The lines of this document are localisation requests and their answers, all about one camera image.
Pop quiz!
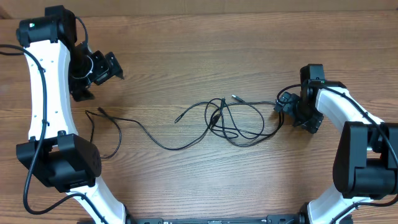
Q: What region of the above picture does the thin black cable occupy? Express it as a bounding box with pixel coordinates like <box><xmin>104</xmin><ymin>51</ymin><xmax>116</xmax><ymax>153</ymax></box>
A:
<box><xmin>85</xmin><ymin>109</ymin><xmax>123</xmax><ymax>160</ymax></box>

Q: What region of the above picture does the black USB-A cable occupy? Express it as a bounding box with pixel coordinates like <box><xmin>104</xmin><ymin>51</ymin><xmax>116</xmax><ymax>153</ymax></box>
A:
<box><xmin>203</xmin><ymin>94</ymin><xmax>285</xmax><ymax>147</ymax></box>

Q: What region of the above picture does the black braided cable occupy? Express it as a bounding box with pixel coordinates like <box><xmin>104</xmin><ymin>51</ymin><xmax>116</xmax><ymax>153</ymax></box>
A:
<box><xmin>96</xmin><ymin>98</ymin><xmax>226</xmax><ymax>152</ymax></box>

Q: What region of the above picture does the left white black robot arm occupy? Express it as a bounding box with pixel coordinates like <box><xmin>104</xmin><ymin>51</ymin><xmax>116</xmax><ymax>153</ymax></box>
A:
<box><xmin>16</xmin><ymin>14</ymin><xmax>133</xmax><ymax>223</ymax></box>

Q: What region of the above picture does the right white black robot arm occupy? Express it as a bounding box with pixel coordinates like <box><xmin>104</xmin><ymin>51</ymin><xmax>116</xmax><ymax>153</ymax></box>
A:
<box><xmin>274</xmin><ymin>80</ymin><xmax>397</xmax><ymax>223</ymax></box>

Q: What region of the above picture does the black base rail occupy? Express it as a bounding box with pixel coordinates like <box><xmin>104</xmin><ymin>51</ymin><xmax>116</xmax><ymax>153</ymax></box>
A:
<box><xmin>124</xmin><ymin>214</ymin><xmax>305</xmax><ymax>224</ymax></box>

